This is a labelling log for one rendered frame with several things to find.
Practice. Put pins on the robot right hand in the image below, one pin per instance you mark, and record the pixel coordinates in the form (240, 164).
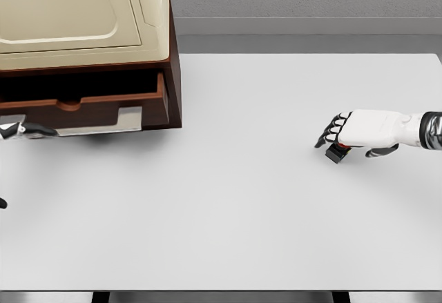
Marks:
(369, 127)

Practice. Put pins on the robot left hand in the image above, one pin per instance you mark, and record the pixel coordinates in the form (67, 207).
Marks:
(31, 130)

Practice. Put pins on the black switch with red button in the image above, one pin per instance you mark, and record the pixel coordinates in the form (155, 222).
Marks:
(335, 153)

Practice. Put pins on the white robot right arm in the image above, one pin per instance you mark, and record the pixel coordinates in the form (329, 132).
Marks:
(421, 130)

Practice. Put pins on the brown cabinet with beige top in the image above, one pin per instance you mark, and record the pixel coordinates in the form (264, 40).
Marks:
(83, 16)

